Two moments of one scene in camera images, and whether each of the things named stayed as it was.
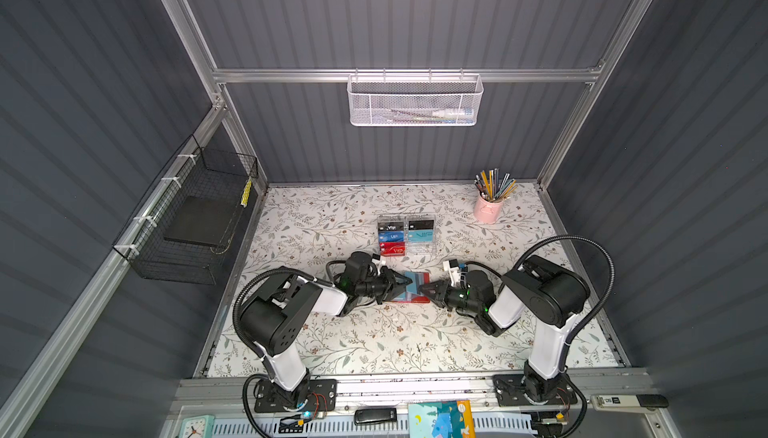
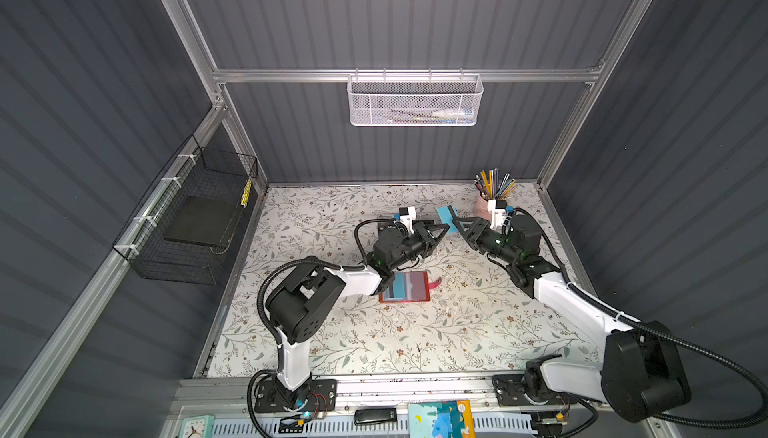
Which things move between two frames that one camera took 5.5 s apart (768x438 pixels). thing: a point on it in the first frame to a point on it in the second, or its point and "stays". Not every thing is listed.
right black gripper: x=443 y=290 to x=479 y=229
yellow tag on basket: x=246 y=192 stays
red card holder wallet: x=412 y=293 stays
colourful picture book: x=444 y=419 stays
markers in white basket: x=441 y=116 stays
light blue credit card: x=411 y=288 to x=447 y=218
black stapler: x=377 y=415 stays
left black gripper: x=390 y=284 to x=426 y=243
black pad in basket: x=203 y=220 stays
